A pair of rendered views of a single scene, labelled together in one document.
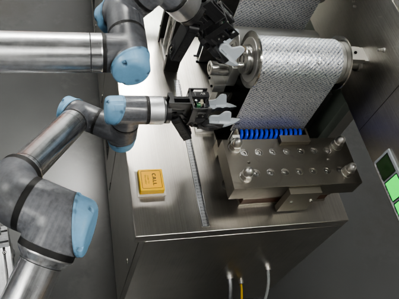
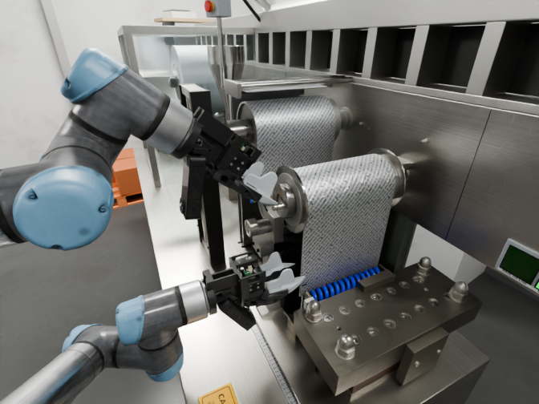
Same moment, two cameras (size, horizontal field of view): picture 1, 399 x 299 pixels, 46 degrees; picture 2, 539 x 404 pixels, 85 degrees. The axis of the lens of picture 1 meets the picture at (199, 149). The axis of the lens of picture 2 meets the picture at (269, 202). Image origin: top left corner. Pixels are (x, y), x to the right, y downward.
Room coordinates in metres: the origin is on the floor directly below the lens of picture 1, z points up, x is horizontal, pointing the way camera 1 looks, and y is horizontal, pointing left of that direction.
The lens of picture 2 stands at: (0.38, -0.03, 1.55)
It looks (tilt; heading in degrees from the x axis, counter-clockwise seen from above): 29 degrees down; 4
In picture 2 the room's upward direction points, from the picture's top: straight up
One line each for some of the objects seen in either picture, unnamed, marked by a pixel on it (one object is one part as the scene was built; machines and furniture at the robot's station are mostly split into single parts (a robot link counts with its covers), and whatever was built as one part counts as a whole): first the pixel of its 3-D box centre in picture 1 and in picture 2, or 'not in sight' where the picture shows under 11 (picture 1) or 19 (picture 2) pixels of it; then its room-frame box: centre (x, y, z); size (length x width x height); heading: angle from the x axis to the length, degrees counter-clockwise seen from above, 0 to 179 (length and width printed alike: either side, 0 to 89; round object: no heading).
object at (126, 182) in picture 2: not in sight; (115, 177); (3.26, 1.92, 0.20); 1.08 x 0.74 x 0.40; 127
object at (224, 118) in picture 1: (225, 117); (287, 278); (0.84, -0.03, 1.11); 0.09 x 0.03 x 0.06; 110
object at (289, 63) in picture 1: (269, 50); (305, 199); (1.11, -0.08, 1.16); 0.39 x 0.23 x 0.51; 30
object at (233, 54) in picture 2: not in sight; (225, 54); (1.62, 0.23, 1.50); 0.14 x 0.14 x 0.06
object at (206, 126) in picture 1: (206, 121); (266, 292); (0.82, 0.01, 1.09); 0.09 x 0.05 x 0.02; 110
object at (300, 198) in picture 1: (298, 200); (423, 357); (0.79, -0.32, 0.97); 0.10 x 0.03 x 0.11; 120
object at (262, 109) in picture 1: (278, 110); (344, 251); (0.94, -0.16, 1.11); 0.23 x 0.01 x 0.18; 120
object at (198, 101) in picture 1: (186, 108); (234, 284); (0.81, 0.07, 1.12); 0.12 x 0.08 x 0.09; 119
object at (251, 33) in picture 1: (250, 59); (289, 199); (0.93, -0.03, 1.25); 0.15 x 0.01 x 0.15; 30
